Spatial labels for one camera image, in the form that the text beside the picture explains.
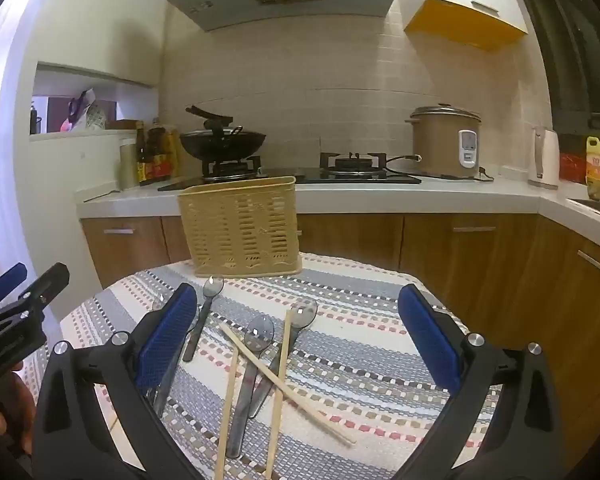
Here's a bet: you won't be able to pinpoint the wooden chopstick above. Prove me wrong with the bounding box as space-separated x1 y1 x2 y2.
213 347 239 480
264 310 292 479

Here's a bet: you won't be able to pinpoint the clear grey spoon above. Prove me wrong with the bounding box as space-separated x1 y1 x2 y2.
147 353 180 418
183 276 224 363
225 314 274 460
248 299 320 420

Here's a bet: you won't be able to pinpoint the wooden chopstick diagonal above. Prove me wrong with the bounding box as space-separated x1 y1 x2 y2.
219 323 356 445

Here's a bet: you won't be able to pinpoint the person's left hand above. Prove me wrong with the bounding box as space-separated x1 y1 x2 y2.
0 362 36 457

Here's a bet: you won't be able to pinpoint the dark soy sauce bottle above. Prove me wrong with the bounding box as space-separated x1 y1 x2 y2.
135 122 152 185

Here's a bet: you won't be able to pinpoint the striped woven table mat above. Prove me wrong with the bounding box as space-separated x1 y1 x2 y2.
21 251 504 480

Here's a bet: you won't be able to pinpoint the beige jar on counter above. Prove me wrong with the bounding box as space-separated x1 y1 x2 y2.
119 138 137 190

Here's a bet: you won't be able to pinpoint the black mug on shelf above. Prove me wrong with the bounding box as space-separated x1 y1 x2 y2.
30 103 42 136

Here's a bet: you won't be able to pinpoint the beige plastic utensil basket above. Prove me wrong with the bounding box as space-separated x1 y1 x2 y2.
178 177 302 278

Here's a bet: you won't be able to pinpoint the red-lidded sauce jars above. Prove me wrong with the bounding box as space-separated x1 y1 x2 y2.
147 124 180 181

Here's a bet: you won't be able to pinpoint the patterned bag on shelf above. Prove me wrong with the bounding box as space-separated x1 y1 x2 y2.
60 89 107 132

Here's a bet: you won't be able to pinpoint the black wok with lid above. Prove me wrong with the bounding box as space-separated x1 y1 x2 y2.
180 105 266 164

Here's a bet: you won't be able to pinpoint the white electric kettle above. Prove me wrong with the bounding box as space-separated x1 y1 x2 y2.
527 127 560 190

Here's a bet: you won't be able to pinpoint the red box by kettle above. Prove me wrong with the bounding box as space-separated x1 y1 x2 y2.
559 153 586 184

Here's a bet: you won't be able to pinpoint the yellow oil bottle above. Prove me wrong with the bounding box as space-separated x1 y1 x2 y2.
585 136 600 200

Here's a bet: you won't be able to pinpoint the black gas stove top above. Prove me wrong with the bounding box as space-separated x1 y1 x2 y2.
158 152 422 192

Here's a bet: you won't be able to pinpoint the brown rice cooker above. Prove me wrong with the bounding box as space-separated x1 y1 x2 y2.
406 103 481 179

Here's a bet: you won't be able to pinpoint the black rice cooker cable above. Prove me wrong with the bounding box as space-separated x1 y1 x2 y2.
384 153 496 183

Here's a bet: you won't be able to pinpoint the white yellow wall cabinet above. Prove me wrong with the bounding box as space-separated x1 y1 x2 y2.
396 0 528 51

